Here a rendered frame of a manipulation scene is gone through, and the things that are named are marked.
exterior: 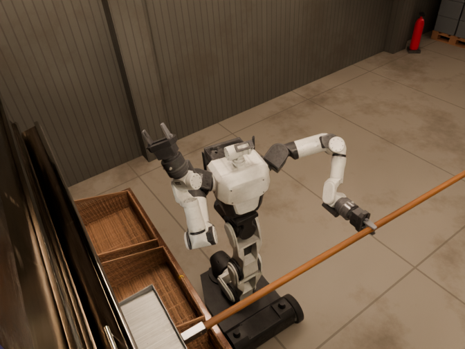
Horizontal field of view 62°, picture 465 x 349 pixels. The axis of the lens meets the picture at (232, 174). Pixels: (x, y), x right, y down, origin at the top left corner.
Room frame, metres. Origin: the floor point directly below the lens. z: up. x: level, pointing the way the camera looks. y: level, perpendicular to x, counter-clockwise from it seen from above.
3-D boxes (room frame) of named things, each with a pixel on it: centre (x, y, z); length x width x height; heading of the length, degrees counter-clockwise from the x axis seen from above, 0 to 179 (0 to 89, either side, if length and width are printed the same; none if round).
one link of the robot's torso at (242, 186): (1.48, -0.01, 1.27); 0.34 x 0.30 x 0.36; 111
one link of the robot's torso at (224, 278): (1.55, 0.03, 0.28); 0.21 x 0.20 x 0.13; 29
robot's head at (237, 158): (1.42, -0.03, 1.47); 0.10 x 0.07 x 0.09; 111
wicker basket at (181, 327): (1.19, 0.53, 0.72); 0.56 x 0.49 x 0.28; 28
